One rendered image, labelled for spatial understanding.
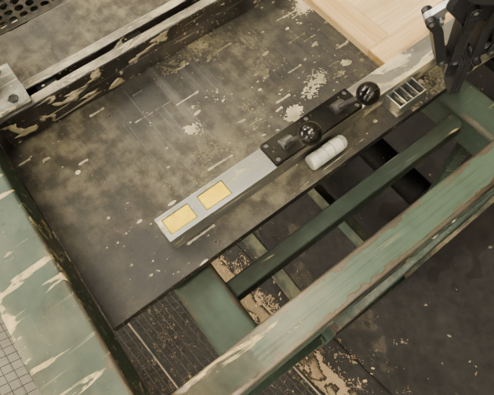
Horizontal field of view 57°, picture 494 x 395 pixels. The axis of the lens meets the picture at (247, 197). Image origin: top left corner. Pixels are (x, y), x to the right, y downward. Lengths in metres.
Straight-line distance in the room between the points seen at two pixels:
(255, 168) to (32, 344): 0.43
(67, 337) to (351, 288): 0.41
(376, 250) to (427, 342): 1.91
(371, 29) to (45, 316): 0.80
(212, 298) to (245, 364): 0.15
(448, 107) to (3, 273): 0.86
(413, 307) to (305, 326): 1.89
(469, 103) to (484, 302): 1.50
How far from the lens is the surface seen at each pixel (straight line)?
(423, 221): 0.77
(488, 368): 2.56
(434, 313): 2.52
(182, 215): 0.75
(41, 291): 0.71
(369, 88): 0.74
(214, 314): 0.77
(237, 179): 0.77
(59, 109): 0.95
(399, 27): 1.04
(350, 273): 0.71
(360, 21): 1.03
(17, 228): 0.76
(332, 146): 0.82
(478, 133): 1.01
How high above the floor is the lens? 2.09
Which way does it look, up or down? 44 degrees down
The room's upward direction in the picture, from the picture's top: 108 degrees counter-clockwise
